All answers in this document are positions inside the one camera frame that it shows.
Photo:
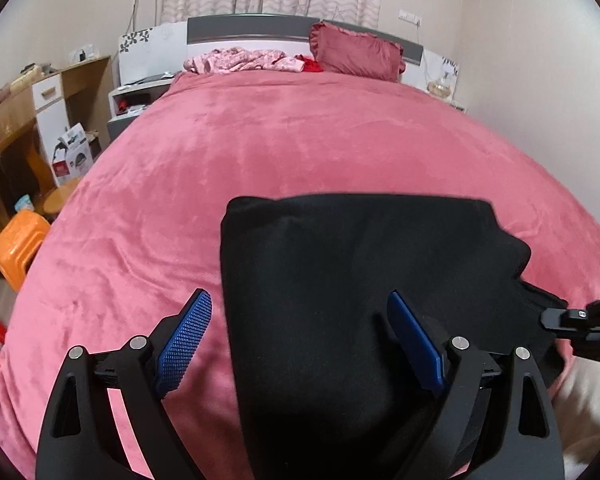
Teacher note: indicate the pink floral cloth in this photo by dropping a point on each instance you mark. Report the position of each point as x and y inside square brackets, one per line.
[240, 60]

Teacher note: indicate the round wooden stool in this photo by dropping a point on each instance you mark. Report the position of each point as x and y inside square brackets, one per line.
[62, 195]

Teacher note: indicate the black pants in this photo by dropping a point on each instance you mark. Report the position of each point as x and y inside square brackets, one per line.
[330, 270]

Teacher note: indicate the small red object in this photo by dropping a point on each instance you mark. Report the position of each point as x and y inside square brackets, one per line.
[124, 106]

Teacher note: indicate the white flower print panel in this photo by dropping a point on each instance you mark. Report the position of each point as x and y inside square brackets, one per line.
[155, 55]
[432, 67]

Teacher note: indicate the orange plastic stool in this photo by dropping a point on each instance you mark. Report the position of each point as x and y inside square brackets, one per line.
[20, 240]

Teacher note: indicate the red cloth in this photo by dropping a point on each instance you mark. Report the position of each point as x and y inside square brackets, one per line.
[310, 65]

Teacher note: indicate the red ruffled pillow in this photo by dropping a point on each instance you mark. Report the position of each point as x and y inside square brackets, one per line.
[355, 50]

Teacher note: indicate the pink plush blanket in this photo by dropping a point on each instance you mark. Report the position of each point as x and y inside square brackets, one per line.
[280, 135]

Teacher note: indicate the gold ornament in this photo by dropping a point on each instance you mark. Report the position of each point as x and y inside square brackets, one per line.
[439, 87]

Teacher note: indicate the white wall socket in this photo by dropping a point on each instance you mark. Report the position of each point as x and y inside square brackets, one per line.
[410, 17]

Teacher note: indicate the blue and white container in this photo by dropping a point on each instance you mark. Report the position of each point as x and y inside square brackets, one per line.
[24, 204]

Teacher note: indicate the white appliance carton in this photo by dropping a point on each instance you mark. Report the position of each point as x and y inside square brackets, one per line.
[75, 155]

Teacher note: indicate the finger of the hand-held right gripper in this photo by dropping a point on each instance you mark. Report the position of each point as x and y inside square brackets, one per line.
[597, 346]
[570, 317]

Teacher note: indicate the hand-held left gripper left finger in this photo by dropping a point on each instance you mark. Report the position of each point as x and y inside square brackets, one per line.
[185, 340]

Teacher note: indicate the grey bed headboard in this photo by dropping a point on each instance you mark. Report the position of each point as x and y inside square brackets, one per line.
[250, 27]

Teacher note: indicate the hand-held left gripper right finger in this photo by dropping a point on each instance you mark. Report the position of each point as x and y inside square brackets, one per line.
[415, 340]

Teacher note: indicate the grey and white nightstand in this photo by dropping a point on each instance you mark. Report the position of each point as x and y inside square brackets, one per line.
[140, 90]

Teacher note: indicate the wooden desk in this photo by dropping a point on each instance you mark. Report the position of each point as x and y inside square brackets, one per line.
[87, 90]

